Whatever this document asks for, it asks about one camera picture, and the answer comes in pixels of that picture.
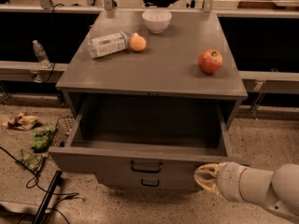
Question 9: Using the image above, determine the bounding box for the grey drawer cabinet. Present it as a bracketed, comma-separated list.
[57, 8, 248, 124]

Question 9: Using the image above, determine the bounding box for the red apple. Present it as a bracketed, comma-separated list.
[198, 49, 223, 74]

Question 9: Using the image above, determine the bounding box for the black wire basket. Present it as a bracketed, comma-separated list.
[51, 117, 75, 147]

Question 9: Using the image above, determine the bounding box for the grey top drawer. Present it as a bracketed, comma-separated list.
[50, 94, 240, 183]

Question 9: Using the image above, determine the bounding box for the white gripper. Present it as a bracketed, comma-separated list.
[193, 162, 247, 203]

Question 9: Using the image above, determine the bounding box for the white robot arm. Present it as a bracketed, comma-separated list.
[193, 162, 299, 224]

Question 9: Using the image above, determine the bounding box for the orange fruit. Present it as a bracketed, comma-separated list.
[130, 33, 147, 52]

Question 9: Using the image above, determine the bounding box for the black floor cable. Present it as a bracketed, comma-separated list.
[0, 146, 80, 224]

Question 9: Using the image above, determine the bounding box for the black stand leg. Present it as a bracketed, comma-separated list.
[32, 171, 63, 224]

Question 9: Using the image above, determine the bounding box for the grey drawer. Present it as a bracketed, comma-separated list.
[97, 174, 199, 191]
[50, 94, 240, 183]

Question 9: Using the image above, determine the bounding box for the small water bottle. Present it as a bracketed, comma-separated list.
[33, 40, 51, 69]

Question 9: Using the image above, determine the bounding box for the white bowl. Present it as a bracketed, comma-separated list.
[142, 9, 172, 34]

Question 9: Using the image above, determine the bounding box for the green chip bag lower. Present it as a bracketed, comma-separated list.
[19, 149, 44, 174]

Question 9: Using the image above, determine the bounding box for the grey bottom drawer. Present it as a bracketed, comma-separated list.
[97, 174, 199, 191]

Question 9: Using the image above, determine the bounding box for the brown snack wrapper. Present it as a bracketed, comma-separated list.
[2, 113, 38, 131]

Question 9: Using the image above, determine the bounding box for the green chip bag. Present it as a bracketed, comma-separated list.
[31, 126, 56, 152]
[19, 149, 44, 174]

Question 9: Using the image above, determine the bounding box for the green chip bag upper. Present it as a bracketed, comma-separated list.
[31, 126, 56, 152]

